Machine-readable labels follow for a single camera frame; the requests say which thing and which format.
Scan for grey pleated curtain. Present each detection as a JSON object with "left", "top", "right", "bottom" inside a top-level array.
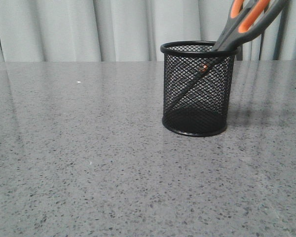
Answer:
[{"left": 0, "top": 0, "right": 296, "bottom": 62}]

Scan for grey orange handled scissors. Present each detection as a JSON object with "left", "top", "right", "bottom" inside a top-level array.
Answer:
[{"left": 211, "top": 0, "right": 288, "bottom": 52}]

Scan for black mesh pen cup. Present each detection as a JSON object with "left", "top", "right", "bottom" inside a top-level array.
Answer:
[{"left": 160, "top": 41, "right": 240, "bottom": 137}]

